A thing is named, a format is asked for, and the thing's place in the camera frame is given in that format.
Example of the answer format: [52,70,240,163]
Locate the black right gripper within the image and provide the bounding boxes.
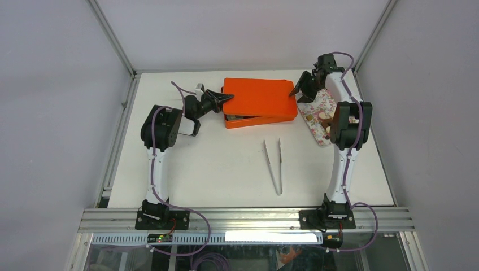
[289,71,325,103]

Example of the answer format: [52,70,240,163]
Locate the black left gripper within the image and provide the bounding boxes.
[194,90,234,120]

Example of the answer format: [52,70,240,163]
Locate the orange chocolate box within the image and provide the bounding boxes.
[224,108,298,129]

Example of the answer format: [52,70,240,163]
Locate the orange box lid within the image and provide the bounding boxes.
[223,78,297,118]

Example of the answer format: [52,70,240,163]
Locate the metal tongs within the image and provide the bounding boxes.
[263,138,284,196]

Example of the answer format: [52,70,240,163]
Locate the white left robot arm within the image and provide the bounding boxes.
[140,84,234,229]

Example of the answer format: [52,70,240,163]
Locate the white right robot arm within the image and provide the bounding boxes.
[289,52,373,229]

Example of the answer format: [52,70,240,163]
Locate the floral tray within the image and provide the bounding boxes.
[295,89,337,147]

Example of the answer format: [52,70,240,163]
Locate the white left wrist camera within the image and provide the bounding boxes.
[195,83,205,97]

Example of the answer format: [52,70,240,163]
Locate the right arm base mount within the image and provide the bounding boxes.
[298,209,356,232]

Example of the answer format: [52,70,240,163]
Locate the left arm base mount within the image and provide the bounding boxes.
[134,211,190,230]

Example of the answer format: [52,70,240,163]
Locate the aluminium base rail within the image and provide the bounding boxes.
[78,207,416,235]

